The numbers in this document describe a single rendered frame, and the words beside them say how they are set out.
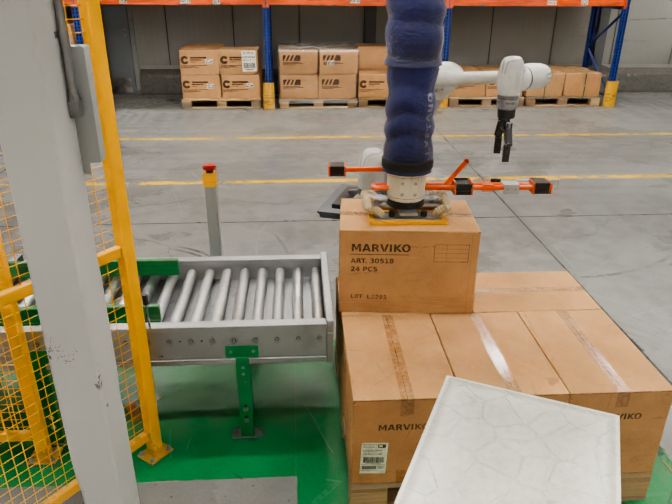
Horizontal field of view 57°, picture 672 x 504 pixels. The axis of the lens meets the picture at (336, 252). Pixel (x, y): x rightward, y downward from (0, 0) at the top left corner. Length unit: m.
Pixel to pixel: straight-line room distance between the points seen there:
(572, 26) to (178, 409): 10.20
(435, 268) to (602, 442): 1.40
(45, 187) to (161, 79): 9.59
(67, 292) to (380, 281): 1.41
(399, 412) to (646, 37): 10.94
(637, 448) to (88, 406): 2.00
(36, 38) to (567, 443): 1.46
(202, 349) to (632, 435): 1.74
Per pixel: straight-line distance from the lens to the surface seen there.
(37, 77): 1.60
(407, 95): 2.56
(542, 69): 2.85
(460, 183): 2.80
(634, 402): 2.60
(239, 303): 2.87
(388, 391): 2.32
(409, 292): 2.75
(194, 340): 2.68
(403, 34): 2.53
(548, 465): 1.41
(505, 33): 11.64
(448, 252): 2.69
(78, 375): 1.91
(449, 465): 1.36
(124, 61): 11.38
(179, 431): 3.05
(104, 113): 2.26
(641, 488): 2.91
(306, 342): 2.65
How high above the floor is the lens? 1.94
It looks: 25 degrees down
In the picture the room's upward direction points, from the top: straight up
